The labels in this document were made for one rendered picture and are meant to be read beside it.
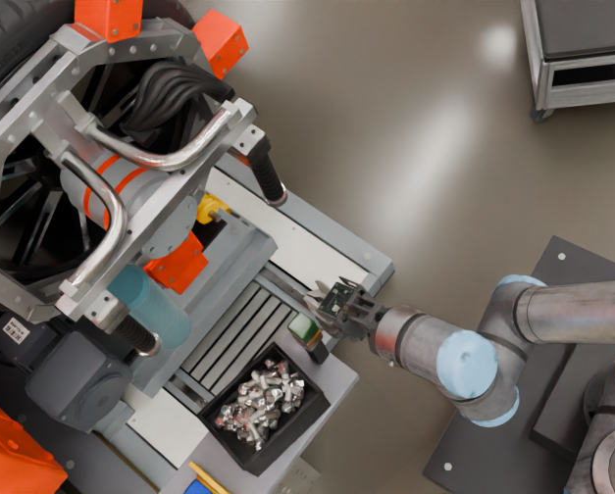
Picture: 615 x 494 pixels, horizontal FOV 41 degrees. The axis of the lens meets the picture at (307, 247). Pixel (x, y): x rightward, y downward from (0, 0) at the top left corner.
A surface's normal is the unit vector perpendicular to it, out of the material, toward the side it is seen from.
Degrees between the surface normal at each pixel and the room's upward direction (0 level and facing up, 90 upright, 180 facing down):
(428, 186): 0
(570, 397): 2
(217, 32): 0
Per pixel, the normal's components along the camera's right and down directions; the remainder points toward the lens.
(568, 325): -0.81, 0.42
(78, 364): -0.18, -0.39
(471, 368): 0.60, 0.21
